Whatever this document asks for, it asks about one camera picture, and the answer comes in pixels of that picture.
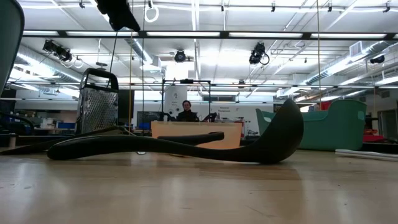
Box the black plastic ladle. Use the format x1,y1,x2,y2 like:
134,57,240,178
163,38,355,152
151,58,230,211
46,98,305,165

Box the teal plastic bin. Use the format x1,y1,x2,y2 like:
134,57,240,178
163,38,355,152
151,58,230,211
0,0,25,94
254,98,368,152

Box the black ceiling camera with cable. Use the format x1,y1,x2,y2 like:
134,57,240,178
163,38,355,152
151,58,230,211
248,42,271,65

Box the black monitor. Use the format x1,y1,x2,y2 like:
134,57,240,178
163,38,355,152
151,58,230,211
136,111,165,126

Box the person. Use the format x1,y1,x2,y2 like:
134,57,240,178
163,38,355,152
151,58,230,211
175,100,200,123

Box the red storage bin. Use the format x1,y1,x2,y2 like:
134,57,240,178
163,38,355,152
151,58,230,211
363,129,386,143

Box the thin black hanging cord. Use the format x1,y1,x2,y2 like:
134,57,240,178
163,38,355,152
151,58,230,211
141,0,146,135

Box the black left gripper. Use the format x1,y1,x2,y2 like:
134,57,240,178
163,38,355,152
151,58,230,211
95,0,141,32

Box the black overhead bar with lights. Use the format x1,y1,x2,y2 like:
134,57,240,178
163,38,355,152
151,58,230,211
21,29,398,40

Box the silver ventilation duct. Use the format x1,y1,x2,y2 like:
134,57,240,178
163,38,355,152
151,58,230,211
306,40,393,85
12,43,82,83
91,0,154,65

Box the black ceiling spotlight cluster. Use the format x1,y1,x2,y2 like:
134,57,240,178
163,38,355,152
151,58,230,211
42,39,73,62

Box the white coiled cable ring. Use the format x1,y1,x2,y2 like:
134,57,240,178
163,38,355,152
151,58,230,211
144,5,160,24

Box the black hanging cable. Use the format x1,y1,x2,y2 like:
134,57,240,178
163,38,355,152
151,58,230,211
108,30,119,88

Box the black plastic spatula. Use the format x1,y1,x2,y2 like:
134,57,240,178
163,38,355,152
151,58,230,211
0,125,225,156

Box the white air vent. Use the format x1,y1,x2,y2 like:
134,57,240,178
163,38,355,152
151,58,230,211
349,41,363,57

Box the steel box grater black handle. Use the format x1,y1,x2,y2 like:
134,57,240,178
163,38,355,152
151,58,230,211
75,67,120,134

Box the round black overhead camera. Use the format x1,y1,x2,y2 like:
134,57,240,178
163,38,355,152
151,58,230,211
174,49,187,63

